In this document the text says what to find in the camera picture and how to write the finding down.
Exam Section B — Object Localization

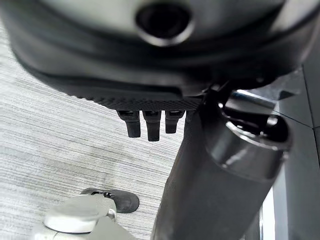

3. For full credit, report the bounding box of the dark grey cabinet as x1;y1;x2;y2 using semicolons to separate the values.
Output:
271;51;320;240

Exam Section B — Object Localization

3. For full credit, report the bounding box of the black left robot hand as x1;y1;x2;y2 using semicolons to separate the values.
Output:
0;0;320;240

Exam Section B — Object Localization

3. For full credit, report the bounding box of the dark robot foot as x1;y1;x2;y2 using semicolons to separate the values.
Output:
80;187;140;214

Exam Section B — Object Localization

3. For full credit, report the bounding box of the silver robot leg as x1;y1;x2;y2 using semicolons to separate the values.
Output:
34;194;137;240

